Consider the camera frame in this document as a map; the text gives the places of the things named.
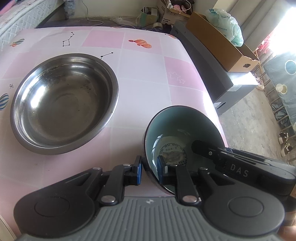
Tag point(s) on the brown cardboard box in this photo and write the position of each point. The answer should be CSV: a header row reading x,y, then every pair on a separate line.
x,y
233,59

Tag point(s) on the green white plastic bag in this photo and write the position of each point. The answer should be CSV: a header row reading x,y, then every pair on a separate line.
x,y
226,24

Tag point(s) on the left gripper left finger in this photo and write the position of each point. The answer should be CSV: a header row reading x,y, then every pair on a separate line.
x,y
114,182

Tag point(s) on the open box with clutter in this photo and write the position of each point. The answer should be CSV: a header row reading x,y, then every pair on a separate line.
x,y
170,13

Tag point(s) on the white quilted mattress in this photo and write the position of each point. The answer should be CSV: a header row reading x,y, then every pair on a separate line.
x,y
25,15

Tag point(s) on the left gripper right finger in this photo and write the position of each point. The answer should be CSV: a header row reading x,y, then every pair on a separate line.
x,y
180,178

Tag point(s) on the green paper bag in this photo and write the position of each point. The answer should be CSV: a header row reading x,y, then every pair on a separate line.
x,y
148,16

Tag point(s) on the white sneakers by window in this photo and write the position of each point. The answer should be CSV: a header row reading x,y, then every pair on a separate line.
x,y
286,147

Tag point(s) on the teal ceramic bowl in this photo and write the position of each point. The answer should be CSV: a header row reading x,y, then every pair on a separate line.
x,y
171,133

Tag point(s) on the steel bowl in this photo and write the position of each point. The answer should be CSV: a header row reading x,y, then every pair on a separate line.
x,y
63,103

